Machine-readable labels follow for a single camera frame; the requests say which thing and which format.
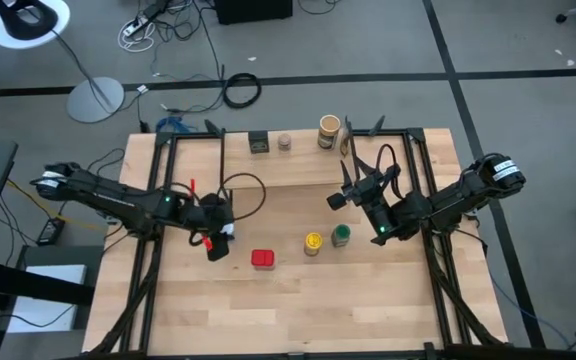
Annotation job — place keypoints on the white power strip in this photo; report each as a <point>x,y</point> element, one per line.
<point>135,26</point>

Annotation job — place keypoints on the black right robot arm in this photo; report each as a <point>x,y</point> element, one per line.
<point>448,205</point>

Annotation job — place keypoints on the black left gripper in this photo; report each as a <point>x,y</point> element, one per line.
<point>210,212</point>

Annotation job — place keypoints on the small brown spice jar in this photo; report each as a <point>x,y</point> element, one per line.
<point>284,142</point>

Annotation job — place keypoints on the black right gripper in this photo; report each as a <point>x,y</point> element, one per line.
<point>372,192</point>

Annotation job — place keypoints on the white box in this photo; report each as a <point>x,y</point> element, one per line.
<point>48,295</point>

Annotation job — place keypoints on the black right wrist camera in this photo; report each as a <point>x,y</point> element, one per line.
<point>338,201</point>

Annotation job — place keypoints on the dark green spice tin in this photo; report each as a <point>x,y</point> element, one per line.
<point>258,142</point>

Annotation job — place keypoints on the red plastic tab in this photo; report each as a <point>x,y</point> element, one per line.
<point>207,244</point>
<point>192,185</point>

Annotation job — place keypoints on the red smoked paprika tin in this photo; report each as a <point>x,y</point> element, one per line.
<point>263,258</point>

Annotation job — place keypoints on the tan-lid furikake jar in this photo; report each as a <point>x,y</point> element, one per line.
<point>329,131</point>

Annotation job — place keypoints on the white floor lamp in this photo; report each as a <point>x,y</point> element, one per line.
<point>95,100</point>

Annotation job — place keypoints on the black power adapter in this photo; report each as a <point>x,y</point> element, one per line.
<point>50,231</point>

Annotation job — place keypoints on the green-lid oregano jar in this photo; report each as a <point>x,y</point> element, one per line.
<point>340,235</point>

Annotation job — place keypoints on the yellow-lid brown spice bottle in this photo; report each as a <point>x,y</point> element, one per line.
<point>313,243</point>

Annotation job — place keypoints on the white-lid bagel sesame jar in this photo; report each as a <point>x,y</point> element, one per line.
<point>227,229</point>

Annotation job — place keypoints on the wooden shelf black metal legs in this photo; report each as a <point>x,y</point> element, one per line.
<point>278,167</point>

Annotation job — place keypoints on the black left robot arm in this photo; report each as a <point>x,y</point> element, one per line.
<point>118,200</point>

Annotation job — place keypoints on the black computer case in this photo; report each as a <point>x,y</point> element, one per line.
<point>253,10</point>

